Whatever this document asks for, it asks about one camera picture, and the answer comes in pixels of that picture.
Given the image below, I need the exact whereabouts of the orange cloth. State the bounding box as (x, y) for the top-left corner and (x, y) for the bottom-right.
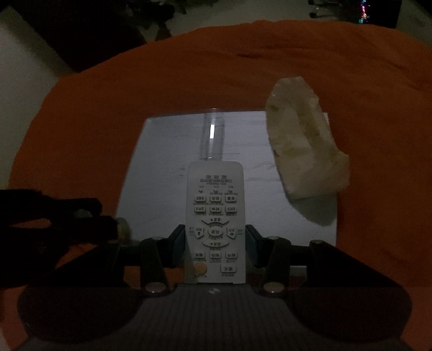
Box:
(8, 19), (432, 291)

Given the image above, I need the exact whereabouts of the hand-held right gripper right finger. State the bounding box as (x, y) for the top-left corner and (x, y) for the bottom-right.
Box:
(246, 224), (404, 296)

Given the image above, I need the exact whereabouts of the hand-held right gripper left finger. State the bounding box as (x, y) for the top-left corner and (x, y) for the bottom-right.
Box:
(30, 224), (187, 297)

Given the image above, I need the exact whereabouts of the dark furniture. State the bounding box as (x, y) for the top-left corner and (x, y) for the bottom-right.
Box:
(13, 0), (176, 72)

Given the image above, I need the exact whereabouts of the white remote control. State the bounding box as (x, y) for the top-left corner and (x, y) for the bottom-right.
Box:
(184, 161), (246, 285)

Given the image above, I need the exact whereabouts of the small yellowish object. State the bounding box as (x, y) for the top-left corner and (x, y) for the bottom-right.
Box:
(115, 218), (132, 241)

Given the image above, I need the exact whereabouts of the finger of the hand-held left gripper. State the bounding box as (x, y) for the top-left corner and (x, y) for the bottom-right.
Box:
(0, 215), (117, 287)
(0, 189), (103, 227)

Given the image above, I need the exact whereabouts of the grey desk mat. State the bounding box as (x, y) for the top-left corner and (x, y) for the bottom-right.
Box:
(116, 110), (340, 271)

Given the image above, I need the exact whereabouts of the office chair base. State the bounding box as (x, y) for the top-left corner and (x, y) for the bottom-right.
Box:
(308, 0), (335, 19)

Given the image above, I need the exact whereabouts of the white tissue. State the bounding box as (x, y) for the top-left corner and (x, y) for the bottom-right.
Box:
(265, 77), (350, 203)

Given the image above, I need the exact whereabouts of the computer case with coloured lights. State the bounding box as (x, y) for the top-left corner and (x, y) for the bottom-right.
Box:
(337, 0), (399, 28)

